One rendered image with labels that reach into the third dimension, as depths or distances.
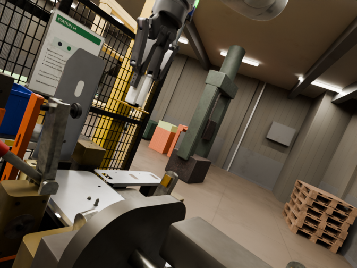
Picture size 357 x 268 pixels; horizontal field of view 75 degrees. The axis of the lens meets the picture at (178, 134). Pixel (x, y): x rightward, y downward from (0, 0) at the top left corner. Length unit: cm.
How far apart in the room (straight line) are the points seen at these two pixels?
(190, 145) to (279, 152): 511
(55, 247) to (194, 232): 13
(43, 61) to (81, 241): 88
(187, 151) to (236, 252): 476
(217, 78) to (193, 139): 136
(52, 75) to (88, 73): 29
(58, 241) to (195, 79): 969
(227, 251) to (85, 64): 66
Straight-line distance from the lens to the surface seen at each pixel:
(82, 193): 64
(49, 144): 45
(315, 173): 828
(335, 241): 571
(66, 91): 75
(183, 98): 981
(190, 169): 500
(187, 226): 21
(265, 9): 63
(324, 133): 830
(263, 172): 942
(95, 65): 78
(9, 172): 58
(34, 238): 35
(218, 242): 21
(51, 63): 103
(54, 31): 102
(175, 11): 54
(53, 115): 44
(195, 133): 491
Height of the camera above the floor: 127
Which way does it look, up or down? 4 degrees down
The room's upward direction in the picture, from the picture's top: 22 degrees clockwise
